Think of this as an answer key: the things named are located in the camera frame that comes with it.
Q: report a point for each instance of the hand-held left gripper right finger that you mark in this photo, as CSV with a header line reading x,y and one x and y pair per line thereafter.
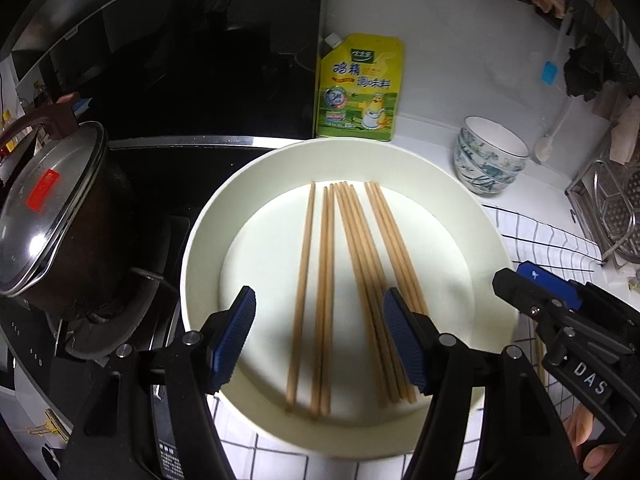
x,y
405,345

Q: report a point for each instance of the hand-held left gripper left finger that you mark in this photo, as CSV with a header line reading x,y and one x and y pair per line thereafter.
x,y
235,340

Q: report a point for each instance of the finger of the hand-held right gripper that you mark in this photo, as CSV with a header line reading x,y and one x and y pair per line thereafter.
x,y
547,282
515,287

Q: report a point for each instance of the slender bamboo chopstick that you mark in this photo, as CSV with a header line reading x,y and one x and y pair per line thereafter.
x,y
538,365

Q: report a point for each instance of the group of wooden chopsticks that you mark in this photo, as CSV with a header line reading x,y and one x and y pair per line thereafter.
x,y
350,260

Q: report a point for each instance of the large cream round plate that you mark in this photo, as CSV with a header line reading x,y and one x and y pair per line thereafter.
x,y
280,240

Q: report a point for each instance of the person's right hand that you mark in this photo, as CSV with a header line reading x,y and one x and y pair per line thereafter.
x,y
602,455

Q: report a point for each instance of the white black-checked cloth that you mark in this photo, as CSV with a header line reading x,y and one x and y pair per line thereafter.
x,y
545,250

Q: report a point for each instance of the stainless steel dish rack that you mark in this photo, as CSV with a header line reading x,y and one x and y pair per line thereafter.
x,y
586,172

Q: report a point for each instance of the black pot support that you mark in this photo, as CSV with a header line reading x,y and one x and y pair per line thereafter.
x,y
115,330

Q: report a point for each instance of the white dish brush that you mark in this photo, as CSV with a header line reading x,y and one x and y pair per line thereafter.
x,y
544,149

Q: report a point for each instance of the dark cooking pot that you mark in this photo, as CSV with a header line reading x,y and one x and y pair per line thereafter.
x,y
100,240

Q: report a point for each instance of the pale beige cloth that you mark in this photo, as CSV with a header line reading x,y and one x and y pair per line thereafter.
x,y
625,125

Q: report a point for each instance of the black gas stove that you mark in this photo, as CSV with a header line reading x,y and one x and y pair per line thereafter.
x,y
150,185

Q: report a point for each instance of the blue and white scraper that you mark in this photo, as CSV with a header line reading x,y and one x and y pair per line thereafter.
x,y
550,72

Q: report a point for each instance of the dark cloth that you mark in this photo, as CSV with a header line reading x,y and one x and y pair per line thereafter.
x,y
587,70

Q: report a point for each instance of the yellow seasoning pouch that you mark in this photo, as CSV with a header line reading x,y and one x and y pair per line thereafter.
x,y
360,90

